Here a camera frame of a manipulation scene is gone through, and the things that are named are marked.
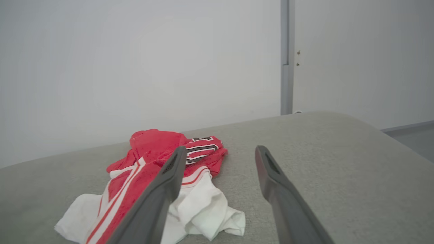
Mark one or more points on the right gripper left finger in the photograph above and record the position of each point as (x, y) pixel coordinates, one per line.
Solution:
(152, 203)

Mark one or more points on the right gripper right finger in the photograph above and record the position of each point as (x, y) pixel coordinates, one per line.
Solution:
(288, 210)

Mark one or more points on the red and white jersey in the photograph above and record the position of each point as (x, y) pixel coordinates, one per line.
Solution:
(149, 142)

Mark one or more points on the grey baseboard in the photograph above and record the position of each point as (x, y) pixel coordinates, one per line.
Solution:
(410, 127)

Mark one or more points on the metal door hinge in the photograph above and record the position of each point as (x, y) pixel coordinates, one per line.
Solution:
(298, 57)

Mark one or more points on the white door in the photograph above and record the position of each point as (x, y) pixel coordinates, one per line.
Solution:
(366, 51)

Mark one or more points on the grey door frame post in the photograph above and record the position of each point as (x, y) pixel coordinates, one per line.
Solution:
(286, 34)

